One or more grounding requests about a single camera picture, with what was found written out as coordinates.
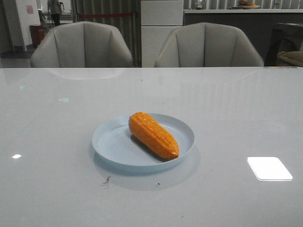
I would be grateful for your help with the orange toy corn cob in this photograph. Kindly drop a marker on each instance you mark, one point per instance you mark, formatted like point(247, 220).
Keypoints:
point(153, 135)

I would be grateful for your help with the light blue round plate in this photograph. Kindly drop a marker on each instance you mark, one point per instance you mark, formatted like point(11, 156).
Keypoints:
point(116, 145)

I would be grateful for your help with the grey armchair on right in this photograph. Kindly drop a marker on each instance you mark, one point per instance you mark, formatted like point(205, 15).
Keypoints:
point(208, 45)

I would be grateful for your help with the grey armchair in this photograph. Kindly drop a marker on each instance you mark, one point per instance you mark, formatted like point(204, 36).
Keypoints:
point(208, 45)
point(82, 45)

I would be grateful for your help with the white cabinet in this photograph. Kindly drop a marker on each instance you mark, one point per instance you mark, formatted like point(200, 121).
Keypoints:
point(158, 19)

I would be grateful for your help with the grey armchair on left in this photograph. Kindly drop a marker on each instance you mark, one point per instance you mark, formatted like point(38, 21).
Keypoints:
point(82, 45)

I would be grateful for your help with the red barrier belt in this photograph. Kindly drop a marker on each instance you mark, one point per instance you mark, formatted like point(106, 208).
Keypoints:
point(129, 14)

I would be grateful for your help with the red trash bin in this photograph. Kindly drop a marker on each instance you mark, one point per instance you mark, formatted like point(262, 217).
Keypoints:
point(37, 34)

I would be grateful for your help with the grey counter with white top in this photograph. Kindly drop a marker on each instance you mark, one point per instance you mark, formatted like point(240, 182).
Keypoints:
point(257, 24)

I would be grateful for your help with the fruit bowl on counter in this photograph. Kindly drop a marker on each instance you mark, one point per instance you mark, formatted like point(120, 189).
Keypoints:
point(245, 4)

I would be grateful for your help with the person in background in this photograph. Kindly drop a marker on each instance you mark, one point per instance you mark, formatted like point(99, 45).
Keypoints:
point(54, 9)

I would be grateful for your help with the beige cushion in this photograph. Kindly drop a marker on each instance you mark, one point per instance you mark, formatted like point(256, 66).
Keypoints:
point(294, 58)

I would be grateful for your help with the barrier post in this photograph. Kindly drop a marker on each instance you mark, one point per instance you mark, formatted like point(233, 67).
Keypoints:
point(135, 38)

